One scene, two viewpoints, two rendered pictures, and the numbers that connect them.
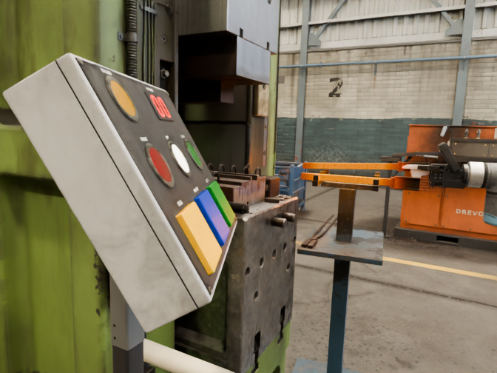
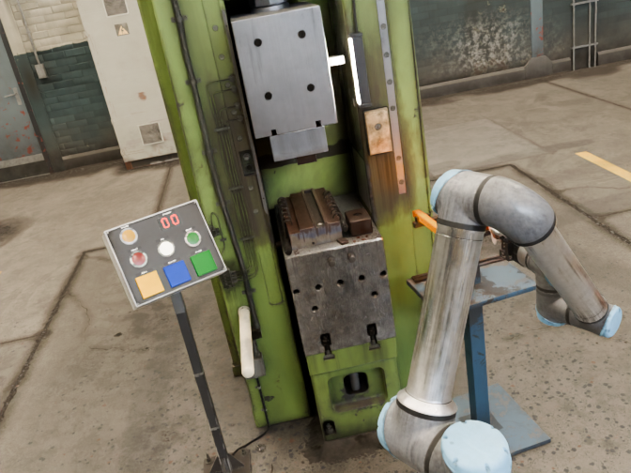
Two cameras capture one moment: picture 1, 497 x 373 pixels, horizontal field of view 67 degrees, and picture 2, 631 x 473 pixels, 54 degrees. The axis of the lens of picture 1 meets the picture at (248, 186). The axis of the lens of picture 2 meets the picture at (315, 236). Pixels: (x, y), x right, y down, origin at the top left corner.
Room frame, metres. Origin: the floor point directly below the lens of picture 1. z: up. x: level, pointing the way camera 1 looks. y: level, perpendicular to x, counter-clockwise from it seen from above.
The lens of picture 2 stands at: (-0.06, -1.86, 1.90)
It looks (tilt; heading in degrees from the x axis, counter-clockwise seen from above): 24 degrees down; 59
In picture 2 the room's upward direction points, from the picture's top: 10 degrees counter-clockwise
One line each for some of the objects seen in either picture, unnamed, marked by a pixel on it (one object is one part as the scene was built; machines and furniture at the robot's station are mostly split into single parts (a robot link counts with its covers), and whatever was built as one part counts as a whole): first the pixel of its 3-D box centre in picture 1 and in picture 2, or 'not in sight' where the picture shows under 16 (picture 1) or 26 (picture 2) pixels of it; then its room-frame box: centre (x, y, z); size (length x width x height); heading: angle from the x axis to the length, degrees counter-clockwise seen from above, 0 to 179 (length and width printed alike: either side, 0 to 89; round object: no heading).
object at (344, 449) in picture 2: not in sight; (352, 435); (1.05, -0.05, 0.01); 0.58 x 0.39 x 0.01; 152
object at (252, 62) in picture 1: (192, 66); (293, 130); (1.17, 0.18, 1.32); 0.42 x 0.20 x 0.10; 62
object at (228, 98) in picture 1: (186, 93); (301, 145); (1.21, 0.20, 1.24); 0.30 x 0.07 x 0.06; 62
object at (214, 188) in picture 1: (219, 204); (203, 263); (0.63, 0.05, 1.01); 0.07 x 0.05 x 0.07; 177
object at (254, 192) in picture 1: (191, 184); (309, 215); (1.17, 0.18, 0.96); 0.42 x 0.20 x 0.09; 62
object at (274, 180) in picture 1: (259, 186); (358, 221); (1.26, -0.04, 0.95); 0.12 x 0.08 x 0.06; 62
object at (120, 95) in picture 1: (122, 98); (129, 236); (0.43, 0.15, 1.16); 0.05 x 0.03 x 0.04; 152
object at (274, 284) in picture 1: (197, 260); (331, 268); (1.22, 0.16, 0.69); 0.56 x 0.38 x 0.45; 62
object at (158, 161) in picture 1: (160, 165); (138, 258); (0.43, 0.10, 1.09); 0.05 x 0.03 x 0.04; 152
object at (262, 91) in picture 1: (261, 92); (377, 131); (1.41, -0.04, 1.27); 0.09 x 0.02 x 0.17; 152
